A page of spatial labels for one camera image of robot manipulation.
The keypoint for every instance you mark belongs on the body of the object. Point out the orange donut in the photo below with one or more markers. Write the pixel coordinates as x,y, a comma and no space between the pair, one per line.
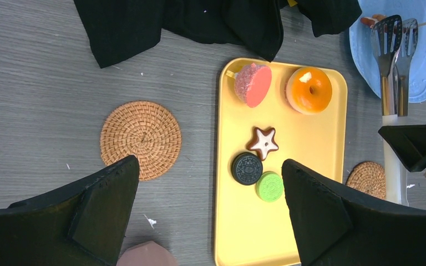
308,90

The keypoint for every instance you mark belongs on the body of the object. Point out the woven coaster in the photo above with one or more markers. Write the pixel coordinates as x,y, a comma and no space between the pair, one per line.
146,130
368,177

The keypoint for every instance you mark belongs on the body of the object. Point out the brown star cookie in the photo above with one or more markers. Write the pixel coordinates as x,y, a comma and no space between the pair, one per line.
371,21
262,142

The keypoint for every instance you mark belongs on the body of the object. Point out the pink mug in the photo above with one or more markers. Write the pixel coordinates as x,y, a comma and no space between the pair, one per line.
147,253

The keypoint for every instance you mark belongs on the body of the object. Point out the left woven coaster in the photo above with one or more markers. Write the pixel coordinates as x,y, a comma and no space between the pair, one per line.
146,130

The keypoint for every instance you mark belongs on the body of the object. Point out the right woven coaster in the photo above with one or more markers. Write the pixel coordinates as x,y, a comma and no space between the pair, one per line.
368,177

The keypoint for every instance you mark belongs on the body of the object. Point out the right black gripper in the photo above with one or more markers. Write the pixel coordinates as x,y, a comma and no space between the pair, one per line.
409,144

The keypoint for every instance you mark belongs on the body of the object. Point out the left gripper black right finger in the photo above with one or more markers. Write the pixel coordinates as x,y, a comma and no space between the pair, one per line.
334,224

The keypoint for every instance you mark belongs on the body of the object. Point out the green round macaron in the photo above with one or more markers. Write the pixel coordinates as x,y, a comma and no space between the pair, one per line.
269,187

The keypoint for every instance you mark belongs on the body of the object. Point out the blue three-tier cake stand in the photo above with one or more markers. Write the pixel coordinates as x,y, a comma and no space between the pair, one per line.
361,50

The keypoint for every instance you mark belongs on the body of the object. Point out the black round cookie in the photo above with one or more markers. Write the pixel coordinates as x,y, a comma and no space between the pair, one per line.
246,168

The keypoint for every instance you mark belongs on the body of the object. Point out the metal tongs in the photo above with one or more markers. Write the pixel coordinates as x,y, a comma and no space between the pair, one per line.
394,42

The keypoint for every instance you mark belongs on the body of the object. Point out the black cloth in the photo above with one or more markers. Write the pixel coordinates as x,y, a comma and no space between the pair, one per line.
119,30

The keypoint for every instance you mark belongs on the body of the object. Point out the red round cake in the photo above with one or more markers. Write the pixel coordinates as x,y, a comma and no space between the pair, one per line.
251,83

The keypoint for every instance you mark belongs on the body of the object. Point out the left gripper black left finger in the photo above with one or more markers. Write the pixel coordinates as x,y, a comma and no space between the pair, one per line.
81,223

